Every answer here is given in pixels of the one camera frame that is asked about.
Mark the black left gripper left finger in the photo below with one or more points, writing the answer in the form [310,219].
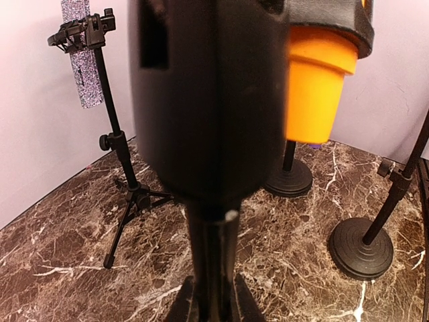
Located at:
[182,308]

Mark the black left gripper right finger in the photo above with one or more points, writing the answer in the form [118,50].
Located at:
[246,306]

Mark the black round-base stand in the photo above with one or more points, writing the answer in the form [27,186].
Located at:
[292,178]
[361,248]
[209,85]

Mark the orange microphone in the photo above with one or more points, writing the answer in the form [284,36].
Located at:
[319,61]

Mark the black round-base stand, blue mic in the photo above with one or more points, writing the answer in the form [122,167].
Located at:
[292,178]

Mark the glitter silver microphone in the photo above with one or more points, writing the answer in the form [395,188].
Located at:
[83,63]

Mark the black tripod microphone stand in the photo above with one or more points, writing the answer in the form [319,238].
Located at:
[88,33]

